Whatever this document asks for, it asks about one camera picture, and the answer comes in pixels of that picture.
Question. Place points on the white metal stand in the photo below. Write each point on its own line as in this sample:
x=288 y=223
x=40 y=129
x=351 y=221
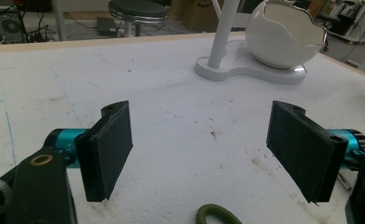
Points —
x=362 y=21

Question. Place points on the black round stool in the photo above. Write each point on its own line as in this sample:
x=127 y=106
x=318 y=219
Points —
x=138 y=11

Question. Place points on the white metal post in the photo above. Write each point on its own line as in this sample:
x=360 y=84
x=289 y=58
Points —
x=59 y=20

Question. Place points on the white eggshell-shaped holder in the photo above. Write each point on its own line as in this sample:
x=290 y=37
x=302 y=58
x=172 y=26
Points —
x=276 y=37

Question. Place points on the black computer tower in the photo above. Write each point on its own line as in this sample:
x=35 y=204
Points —
x=7 y=26

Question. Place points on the white desk lamp stand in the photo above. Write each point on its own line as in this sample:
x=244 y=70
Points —
x=233 y=67

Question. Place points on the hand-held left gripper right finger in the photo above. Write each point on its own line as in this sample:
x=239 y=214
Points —
x=301 y=149

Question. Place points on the brown cardboard box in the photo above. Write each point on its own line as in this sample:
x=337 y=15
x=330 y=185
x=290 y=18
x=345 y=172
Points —
x=200 y=14

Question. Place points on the grey box on floor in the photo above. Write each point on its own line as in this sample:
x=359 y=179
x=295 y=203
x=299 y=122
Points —
x=107 y=26

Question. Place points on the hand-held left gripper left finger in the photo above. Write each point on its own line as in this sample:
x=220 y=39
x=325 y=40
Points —
x=105 y=152

